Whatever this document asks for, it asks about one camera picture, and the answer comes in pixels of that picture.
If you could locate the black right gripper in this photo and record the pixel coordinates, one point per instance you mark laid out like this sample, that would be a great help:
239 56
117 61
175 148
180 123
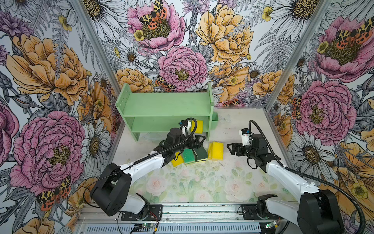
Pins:
233 149

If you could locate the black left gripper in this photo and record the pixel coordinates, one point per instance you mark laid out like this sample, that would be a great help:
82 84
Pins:
192 145

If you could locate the small yellow sponge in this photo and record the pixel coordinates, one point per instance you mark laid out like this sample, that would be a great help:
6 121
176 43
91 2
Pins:
178 159

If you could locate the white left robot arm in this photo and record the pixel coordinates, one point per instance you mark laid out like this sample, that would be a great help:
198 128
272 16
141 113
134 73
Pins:
111 192

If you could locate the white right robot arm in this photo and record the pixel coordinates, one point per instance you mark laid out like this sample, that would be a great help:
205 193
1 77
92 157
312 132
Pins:
315 211

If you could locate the green metal shelf unit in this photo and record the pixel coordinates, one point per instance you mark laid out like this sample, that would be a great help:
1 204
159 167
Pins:
159 112

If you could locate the dark green scrub sponge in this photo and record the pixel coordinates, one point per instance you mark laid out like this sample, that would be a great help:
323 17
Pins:
200 154

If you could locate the light green scrub sponge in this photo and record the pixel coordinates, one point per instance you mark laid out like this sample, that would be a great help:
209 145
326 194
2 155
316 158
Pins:
188 156

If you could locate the large yellow sponge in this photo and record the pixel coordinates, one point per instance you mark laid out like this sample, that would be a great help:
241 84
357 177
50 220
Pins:
216 151

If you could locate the green circuit board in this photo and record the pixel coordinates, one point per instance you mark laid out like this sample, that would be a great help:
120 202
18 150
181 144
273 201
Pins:
143 226

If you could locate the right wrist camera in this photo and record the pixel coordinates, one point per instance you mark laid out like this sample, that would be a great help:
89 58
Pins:
246 137

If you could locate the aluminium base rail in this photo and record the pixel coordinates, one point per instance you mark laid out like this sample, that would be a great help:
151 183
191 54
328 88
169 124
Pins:
182 218

